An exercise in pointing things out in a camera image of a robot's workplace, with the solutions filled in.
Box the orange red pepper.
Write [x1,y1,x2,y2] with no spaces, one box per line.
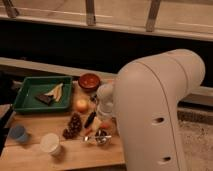
[83,121,114,136]

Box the dark chocolate bar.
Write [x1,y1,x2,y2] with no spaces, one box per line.
[35,94,52,105]

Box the green plastic tray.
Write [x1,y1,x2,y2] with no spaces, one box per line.
[13,76,72,113]

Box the blue plastic cup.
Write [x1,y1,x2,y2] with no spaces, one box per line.
[8,125,29,143]

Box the white paper cup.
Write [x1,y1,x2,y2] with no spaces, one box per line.
[40,133,61,156]

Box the yellow onion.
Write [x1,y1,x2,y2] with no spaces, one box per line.
[75,99,89,113]

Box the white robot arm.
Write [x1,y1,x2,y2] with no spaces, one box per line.
[97,49,205,171]

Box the brown pine cone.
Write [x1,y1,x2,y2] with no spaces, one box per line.
[63,113,82,139]

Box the red-brown bowl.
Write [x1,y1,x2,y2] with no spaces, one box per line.
[78,73,100,91]

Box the metal measuring spoon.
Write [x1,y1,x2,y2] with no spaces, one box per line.
[83,129,112,145]

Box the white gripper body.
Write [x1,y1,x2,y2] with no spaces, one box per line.
[97,83,114,120]

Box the yellow banana peel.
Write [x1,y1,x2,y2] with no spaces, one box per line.
[47,83,63,102]

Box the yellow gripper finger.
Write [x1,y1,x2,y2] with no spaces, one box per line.
[91,117,102,131]

